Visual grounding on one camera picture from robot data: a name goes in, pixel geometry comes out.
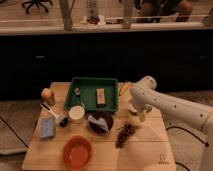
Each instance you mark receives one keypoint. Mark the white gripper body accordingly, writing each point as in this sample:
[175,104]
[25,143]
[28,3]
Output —
[141,114]

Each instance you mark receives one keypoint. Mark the green pepper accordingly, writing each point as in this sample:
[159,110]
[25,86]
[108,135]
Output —
[134,112]

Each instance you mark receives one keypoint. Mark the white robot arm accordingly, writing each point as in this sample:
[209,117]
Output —
[194,114]

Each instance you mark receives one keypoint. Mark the white paper cup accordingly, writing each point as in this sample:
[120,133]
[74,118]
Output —
[76,114]

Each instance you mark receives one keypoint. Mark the yellow sticks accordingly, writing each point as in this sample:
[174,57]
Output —
[125,87]

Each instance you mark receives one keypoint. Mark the dark bowl with cloth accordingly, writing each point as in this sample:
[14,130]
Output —
[100,122]

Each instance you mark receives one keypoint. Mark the wooden block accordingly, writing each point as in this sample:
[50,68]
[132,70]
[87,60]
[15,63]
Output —
[100,97]

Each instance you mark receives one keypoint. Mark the green plastic tray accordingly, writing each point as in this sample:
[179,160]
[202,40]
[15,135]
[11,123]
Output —
[88,87]

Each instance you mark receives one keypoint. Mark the small black white toy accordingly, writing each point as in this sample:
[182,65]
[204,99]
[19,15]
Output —
[77,92]

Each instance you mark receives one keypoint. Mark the orange plastic bowl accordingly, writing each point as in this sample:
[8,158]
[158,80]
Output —
[77,153]

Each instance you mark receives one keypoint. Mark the white dish brush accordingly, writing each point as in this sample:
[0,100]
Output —
[60,119]

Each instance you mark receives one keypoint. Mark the blue sponge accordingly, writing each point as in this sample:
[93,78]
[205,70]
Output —
[47,127]

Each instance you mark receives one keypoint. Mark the seated person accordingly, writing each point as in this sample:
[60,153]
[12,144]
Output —
[152,10]

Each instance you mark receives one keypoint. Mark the yellow apple toy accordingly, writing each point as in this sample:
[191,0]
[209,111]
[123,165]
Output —
[48,95]

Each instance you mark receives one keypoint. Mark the office chair base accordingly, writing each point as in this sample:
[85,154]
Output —
[29,3]

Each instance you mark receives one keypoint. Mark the wooden post right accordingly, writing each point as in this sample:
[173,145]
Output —
[128,8]

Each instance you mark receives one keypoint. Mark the wooden post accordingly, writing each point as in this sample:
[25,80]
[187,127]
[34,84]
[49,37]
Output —
[66,14]
[128,8]

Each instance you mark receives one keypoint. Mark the wooden post left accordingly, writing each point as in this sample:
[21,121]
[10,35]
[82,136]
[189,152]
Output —
[66,14]

